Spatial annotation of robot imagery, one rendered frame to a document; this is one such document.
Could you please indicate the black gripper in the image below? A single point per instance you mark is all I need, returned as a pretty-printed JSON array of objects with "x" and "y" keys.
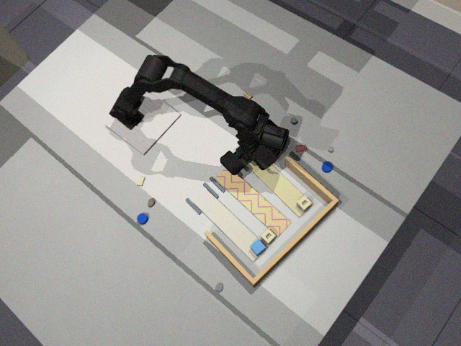
[{"x": 231, "y": 160}]

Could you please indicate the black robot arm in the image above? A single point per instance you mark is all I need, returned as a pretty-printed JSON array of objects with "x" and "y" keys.
[{"x": 239, "y": 112}]

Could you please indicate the blue disc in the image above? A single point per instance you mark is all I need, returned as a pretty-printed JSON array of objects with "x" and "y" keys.
[
  {"x": 327, "y": 167},
  {"x": 142, "y": 218}
]

